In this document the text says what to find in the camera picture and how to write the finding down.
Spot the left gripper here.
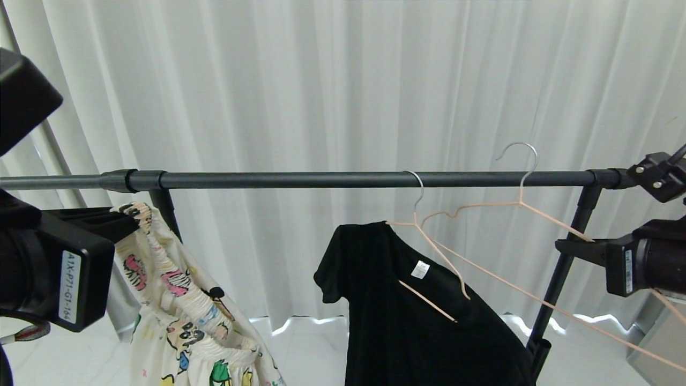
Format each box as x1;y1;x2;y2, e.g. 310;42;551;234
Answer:
0;190;116;333

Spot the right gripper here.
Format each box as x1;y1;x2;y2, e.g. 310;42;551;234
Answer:
606;217;686;298

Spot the cream printed garment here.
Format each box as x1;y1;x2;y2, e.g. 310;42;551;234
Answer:
110;203;286;386

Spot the pink clothes hanger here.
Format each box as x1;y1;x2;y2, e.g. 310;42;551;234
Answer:
421;142;686;373
385;170;472;323

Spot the black garment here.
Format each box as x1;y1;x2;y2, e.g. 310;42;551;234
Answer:
314;221;536;386

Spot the black clothes rack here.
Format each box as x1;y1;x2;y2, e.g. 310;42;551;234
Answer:
0;169;638;378

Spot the white curtain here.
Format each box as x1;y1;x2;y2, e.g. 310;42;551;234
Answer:
0;0;686;333

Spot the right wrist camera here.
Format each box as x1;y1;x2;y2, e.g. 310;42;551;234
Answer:
627;145;686;203

